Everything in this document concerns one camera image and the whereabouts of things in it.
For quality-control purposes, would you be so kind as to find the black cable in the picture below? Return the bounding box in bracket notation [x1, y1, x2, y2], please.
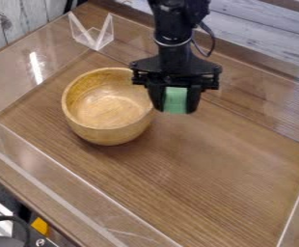
[191, 20, 217, 59]

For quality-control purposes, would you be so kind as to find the yellow sticker on base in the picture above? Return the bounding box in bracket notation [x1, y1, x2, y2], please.
[31, 217, 50, 235]

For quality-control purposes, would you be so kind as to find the brown wooden bowl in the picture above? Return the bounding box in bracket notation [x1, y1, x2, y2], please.
[61, 68, 155, 146]

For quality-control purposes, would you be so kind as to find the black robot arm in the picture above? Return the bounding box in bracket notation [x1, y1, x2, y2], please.
[130, 0, 223, 114]

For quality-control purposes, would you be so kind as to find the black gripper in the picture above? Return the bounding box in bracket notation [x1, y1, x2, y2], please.
[130, 38, 222, 114]

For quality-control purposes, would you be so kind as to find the clear acrylic front wall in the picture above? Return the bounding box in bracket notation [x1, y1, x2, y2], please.
[0, 122, 182, 247]

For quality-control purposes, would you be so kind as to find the green rectangular block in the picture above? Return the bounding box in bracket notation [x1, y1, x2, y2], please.
[165, 87, 187, 114]

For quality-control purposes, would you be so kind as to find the clear acrylic corner bracket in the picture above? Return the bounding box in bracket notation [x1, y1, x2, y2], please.
[67, 13, 115, 51]

